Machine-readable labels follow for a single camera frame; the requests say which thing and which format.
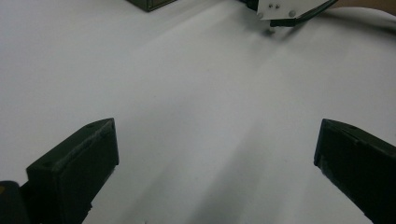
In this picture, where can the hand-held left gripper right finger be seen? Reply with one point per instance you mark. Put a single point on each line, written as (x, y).
(361, 161)

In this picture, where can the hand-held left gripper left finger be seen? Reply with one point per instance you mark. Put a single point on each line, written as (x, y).
(71, 168)

